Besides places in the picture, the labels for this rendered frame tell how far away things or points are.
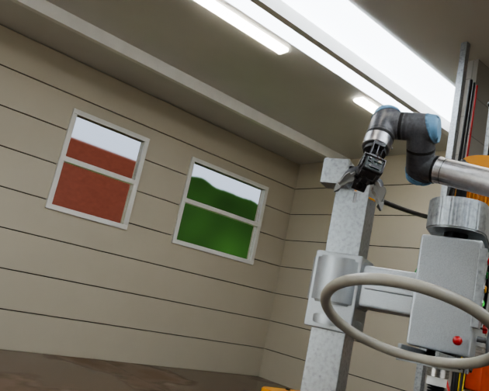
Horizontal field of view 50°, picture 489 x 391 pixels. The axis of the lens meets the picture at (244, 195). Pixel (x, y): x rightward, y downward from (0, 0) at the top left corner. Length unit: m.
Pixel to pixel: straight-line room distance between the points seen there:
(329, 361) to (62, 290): 5.38
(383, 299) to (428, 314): 0.77
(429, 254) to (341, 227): 0.94
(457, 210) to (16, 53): 6.52
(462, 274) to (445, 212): 0.23
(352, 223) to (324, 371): 0.79
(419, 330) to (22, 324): 6.20
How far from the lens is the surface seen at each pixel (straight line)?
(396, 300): 2.82
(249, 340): 9.68
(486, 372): 5.52
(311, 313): 2.91
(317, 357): 2.93
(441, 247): 2.12
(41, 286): 7.66
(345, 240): 2.95
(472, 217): 2.12
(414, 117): 1.76
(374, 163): 1.64
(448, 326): 2.08
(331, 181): 2.96
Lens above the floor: 1.19
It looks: 11 degrees up
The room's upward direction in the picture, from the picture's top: 12 degrees clockwise
